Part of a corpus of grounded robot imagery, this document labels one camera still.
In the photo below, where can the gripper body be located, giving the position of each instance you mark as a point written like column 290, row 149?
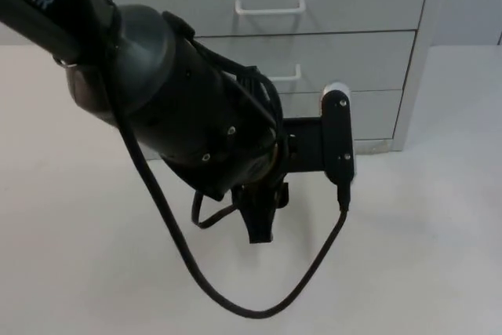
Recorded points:
column 306, row 146

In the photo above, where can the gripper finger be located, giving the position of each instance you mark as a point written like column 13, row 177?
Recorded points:
column 259, row 225

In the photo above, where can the grey chest of drawers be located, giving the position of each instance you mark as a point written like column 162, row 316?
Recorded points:
column 321, row 9

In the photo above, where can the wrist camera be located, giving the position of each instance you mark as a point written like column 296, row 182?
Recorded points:
column 339, row 135

